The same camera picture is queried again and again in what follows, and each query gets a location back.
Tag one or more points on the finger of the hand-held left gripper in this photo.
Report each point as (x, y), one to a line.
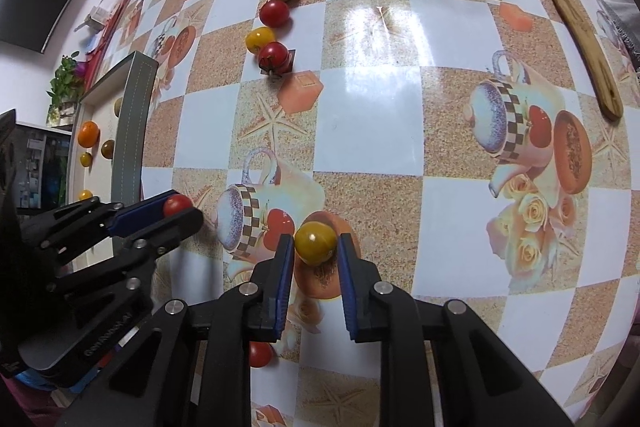
(132, 214)
(172, 232)

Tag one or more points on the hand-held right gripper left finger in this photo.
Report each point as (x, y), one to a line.
(284, 287)

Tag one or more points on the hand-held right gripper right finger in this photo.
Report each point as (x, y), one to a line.
(347, 287)

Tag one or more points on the red cherry tomato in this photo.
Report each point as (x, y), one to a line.
(176, 205)
(273, 55)
(260, 354)
(274, 13)

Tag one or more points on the yellow cherry tomato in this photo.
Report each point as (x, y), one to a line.
(259, 39)
(85, 158)
(85, 195)

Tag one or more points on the yellow-green cherry tomato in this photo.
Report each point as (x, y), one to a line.
(314, 243)

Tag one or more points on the white tray with grey rim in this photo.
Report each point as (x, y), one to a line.
(132, 122)

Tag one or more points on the small orange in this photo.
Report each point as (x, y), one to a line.
(88, 133)

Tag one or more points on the glass-front cabinet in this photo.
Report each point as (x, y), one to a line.
(42, 167)

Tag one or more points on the green potted plant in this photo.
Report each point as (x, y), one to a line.
(65, 82)

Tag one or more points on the checkered printed tablecloth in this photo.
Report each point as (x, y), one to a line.
(380, 107)

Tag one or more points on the small white box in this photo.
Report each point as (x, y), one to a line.
(95, 18)

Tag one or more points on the long wooden stick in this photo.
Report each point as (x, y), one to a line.
(575, 17)

